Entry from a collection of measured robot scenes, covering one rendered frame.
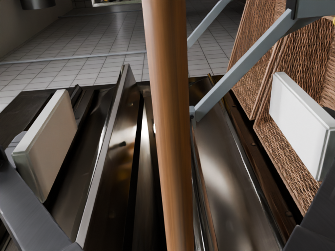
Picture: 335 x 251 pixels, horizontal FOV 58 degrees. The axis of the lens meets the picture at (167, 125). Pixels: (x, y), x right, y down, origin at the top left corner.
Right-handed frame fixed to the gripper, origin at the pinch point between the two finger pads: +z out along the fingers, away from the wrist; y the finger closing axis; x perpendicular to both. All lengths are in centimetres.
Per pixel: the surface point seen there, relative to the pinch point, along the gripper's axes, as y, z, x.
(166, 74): -0.2, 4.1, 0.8
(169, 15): 0.3, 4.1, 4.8
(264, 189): 28, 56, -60
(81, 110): -46, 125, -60
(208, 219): 3.9, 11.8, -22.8
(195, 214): 2.2, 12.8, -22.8
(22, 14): -141, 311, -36
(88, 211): -22, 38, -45
